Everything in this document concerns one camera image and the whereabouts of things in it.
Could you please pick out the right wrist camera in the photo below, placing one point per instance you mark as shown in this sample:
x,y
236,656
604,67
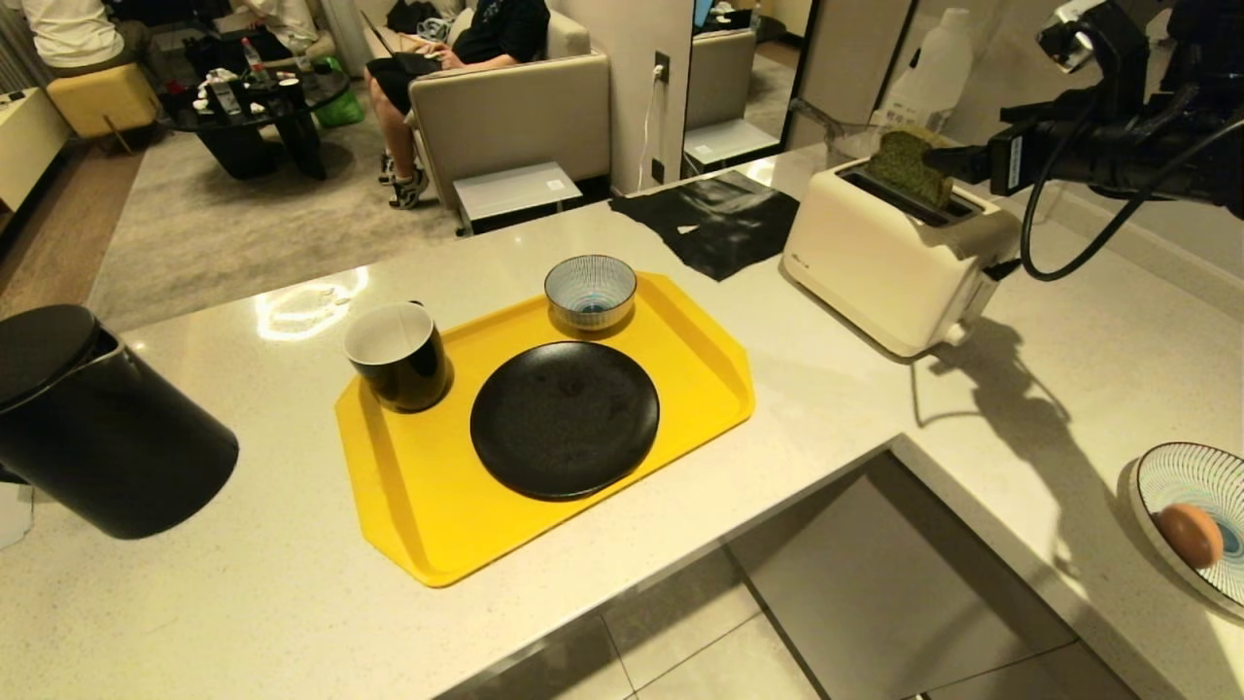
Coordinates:
x,y
1098,39

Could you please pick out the wall power outlet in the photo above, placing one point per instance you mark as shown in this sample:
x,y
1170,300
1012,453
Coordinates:
x,y
662,66

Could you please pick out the black mug white inside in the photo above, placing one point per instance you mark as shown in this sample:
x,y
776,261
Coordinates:
x,y
408,374

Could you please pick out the yellow plastic tray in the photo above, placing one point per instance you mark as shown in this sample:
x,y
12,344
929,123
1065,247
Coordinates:
x,y
428,496

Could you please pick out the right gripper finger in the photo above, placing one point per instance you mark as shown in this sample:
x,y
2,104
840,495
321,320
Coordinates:
x,y
962,163

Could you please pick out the black coffee table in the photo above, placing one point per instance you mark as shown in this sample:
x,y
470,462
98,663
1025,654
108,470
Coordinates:
x,y
248,126

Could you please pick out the grey rug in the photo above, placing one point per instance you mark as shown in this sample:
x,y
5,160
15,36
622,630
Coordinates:
x,y
262,233

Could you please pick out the white plastic bottle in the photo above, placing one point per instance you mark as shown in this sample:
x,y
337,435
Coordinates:
x,y
928,83

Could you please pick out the black cloth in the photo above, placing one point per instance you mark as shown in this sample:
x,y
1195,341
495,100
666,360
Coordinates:
x,y
719,228

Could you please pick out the white toaster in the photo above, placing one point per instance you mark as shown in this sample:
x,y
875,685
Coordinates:
x,y
889,262

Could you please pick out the person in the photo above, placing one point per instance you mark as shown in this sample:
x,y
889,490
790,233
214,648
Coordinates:
x,y
292,19
68,29
486,34

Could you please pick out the wide blue striped bowl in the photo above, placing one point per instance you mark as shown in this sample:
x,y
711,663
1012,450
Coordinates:
x,y
1176,476

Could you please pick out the green bread slice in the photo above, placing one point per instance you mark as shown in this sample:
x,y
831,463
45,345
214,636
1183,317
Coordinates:
x,y
904,167

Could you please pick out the white cabinet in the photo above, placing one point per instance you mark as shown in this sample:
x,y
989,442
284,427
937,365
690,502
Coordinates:
x,y
24,141

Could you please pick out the clear glass jug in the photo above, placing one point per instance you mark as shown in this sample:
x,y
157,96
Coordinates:
x,y
841,136

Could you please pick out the black round plate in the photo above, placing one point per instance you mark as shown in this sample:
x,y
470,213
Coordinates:
x,y
564,423

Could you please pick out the white low step stool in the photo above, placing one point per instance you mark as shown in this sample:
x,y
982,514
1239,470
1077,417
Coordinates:
x,y
515,190

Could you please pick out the yellow ottoman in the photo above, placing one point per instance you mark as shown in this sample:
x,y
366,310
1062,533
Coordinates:
x,y
97,97

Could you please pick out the small blue striped bowl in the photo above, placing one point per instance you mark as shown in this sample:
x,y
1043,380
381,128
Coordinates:
x,y
583,301

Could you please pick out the green bag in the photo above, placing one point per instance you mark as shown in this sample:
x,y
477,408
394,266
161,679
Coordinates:
x,y
342,105

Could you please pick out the brown egg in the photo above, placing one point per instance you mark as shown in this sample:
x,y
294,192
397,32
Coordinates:
x,y
1191,535

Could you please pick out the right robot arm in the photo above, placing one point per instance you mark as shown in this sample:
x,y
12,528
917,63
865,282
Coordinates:
x,y
1200,146

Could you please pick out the beige armchair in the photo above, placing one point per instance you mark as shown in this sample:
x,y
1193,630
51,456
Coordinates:
x,y
515,117

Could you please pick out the black electric kettle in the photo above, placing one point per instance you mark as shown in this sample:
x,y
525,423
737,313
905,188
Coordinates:
x,y
97,437

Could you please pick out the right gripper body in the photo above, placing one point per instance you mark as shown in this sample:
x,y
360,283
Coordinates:
x,y
1064,160

